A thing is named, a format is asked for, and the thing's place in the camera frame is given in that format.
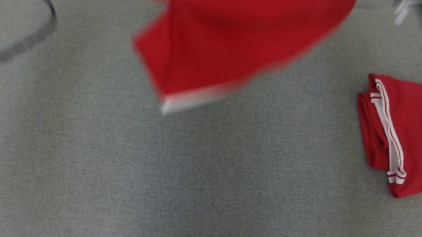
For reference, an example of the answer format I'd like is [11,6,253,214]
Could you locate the red shorts with white panels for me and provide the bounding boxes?
[91,0,359,134]

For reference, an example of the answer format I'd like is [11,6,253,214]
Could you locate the red basketball jersey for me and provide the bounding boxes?
[348,72,422,201]

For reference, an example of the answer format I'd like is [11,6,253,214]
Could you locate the grey fabric sofa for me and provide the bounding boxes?
[0,0,422,237]

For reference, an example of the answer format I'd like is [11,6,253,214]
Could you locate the left arm teal-plug black cable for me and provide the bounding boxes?
[0,0,60,86]

